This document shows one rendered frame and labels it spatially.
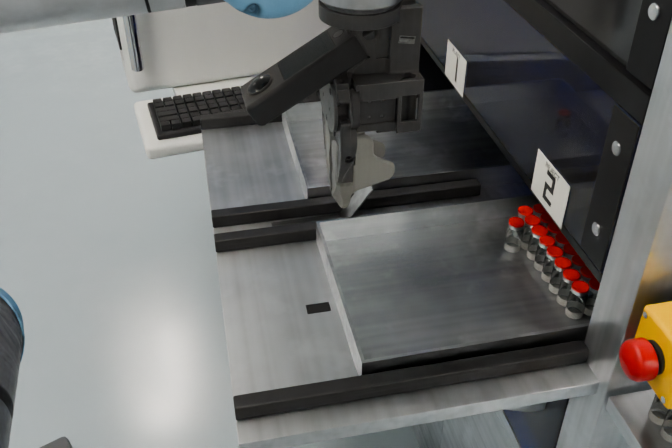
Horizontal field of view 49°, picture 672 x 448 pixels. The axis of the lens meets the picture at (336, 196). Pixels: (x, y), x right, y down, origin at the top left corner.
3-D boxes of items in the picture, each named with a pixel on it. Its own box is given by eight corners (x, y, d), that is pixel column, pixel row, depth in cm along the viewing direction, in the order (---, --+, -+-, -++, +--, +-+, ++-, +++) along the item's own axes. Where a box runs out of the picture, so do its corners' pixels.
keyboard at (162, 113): (334, 78, 162) (334, 68, 160) (357, 107, 151) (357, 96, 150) (147, 107, 151) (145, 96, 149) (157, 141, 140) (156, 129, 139)
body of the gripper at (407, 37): (421, 139, 68) (430, 12, 61) (328, 149, 67) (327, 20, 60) (398, 100, 74) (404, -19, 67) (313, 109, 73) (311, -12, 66)
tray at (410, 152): (466, 104, 136) (468, 86, 134) (524, 181, 115) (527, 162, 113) (282, 122, 131) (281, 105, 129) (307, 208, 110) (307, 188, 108)
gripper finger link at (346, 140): (356, 190, 69) (358, 106, 64) (340, 192, 69) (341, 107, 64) (346, 163, 73) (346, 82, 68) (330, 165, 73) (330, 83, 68)
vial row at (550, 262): (525, 230, 105) (529, 204, 102) (586, 318, 91) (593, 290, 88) (510, 232, 105) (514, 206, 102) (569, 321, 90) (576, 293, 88)
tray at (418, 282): (544, 210, 109) (548, 191, 107) (640, 337, 88) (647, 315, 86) (316, 241, 103) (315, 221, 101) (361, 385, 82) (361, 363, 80)
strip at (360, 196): (366, 210, 109) (367, 177, 106) (372, 222, 107) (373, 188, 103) (271, 223, 107) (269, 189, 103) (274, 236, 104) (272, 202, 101)
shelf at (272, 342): (456, 101, 141) (457, 92, 140) (660, 382, 85) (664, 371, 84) (200, 127, 133) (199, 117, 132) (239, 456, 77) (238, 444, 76)
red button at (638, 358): (645, 355, 73) (655, 325, 71) (668, 386, 70) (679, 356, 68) (610, 361, 73) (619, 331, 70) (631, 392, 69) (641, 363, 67)
